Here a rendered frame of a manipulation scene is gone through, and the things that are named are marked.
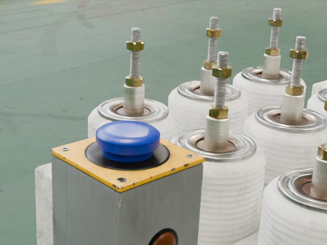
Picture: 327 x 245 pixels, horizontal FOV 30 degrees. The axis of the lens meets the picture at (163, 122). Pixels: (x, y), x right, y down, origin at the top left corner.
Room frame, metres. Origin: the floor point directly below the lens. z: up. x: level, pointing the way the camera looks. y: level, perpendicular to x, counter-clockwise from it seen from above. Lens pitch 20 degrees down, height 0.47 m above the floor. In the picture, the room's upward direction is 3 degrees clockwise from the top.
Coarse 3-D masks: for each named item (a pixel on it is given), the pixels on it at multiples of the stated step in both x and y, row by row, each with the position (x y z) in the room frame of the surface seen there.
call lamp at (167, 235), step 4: (168, 232) 0.33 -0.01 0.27; (160, 236) 0.32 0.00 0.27; (164, 236) 0.33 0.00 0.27; (168, 236) 0.33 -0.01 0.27; (172, 236) 0.33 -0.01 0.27; (156, 240) 0.32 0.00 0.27; (160, 240) 0.32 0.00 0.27; (164, 240) 0.33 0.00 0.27; (168, 240) 0.33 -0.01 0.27; (172, 240) 0.33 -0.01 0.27; (156, 244) 0.32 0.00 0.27; (160, 244) 0.32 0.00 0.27; (164, 244) 0.32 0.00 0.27; (168, 244) 0.33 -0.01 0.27; (172, 244) 0.33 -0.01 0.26
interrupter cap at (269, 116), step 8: (256, 112) 0.62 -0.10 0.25; (264, 112) 0.62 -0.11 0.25; (272, 112) 0.62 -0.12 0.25; (280, 112) 0.63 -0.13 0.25; (304, 112) 0.63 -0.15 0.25; (312, 112) 0.63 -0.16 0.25; (256, 120) 0.60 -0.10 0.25; (264, 120) 0.60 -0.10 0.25; (272, 120) 0.60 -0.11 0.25; (280, 120) 0.61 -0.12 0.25; (304, 120) 0.61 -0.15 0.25; (312, 120) 0.61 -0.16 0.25; (320, 120) 0.61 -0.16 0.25; (272, 128) 0.58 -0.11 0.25; (280, 128) 0.57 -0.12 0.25; (288, 128) 0.57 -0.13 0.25; (296, 128) 0.57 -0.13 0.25; (304, 128) 0.57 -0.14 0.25; (312, 128) 0.58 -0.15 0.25; (320, 128) 0.58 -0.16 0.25
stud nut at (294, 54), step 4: (292, 48) 0.61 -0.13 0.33; (292, 52) 0.60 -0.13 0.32; (296, 52) 0.60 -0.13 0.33; (300, 52) 0.60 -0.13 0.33; (304, 52) 0.60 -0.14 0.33; (308, 52) 0.61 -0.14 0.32; (292, 56) 0.60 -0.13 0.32; (296, 56) 0.60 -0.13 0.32; (300, 56) 0.60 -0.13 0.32; (304, 56) 0.60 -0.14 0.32
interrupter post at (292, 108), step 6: (288, 96) 0.60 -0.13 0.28; (294, 96) 0.60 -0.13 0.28; (300, 96) 0.60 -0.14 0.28; (282, 102) 0.61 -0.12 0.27; (288, 102) 0.60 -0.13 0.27; (294, 102) 0.60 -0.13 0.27; (300, 102) 0.60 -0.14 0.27; (282, 108) 0.61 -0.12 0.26; (288, 108) 0.60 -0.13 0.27; (294, 108) 0.60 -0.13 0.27; (300, 108) 0.60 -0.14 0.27; (282, 114) 0.60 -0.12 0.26; (288, 114) 0.60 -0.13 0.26; (294, 114) 0.60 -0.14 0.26; (300, 114) 0.60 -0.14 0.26; (282, 120) 0.60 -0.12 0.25; (288, 120) 0.60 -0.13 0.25; (294, 120) 0.60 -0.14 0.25; (300, 120) 0.60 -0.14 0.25
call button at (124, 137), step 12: (96, 132) 0.35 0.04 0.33; (108, 132) 0.35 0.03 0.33; (120, 132) 0.35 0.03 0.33; (132, 132) 0.35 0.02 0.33; (144, 132) 0.35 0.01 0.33; (156, 132) 0.35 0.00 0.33; (96, 144) 0.35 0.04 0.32; (108, 144) 0.34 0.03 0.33; (120, 144) 0.33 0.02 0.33; (132, 144) 0.33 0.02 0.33; (144, 144) 0.34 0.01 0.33; (156, 144) 0.34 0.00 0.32; (108, 156) 0.34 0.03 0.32; (120, 156) 0.34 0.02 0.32; (132, 156) 0.34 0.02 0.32; (144, 156) 0.34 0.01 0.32
